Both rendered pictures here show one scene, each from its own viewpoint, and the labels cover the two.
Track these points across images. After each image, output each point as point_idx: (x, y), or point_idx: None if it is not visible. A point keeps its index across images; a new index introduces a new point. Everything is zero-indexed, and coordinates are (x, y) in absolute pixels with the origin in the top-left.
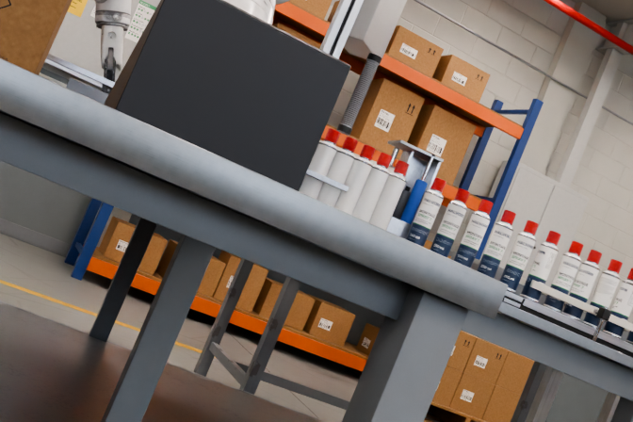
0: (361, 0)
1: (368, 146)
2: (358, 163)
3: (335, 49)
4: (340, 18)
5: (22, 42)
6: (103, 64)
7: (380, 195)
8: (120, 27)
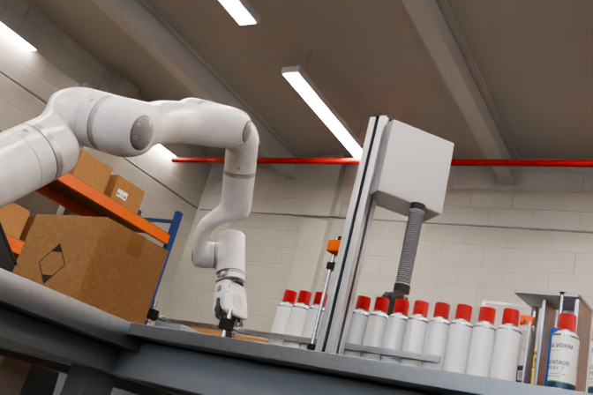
0: (373, 159)
1: (458, 304)
2: (449, 326)
3: (357, 211)
4: (357, 182)
5: (68, 287)
6: (214, 313)
7: (489, 357)
8: (225, 279)
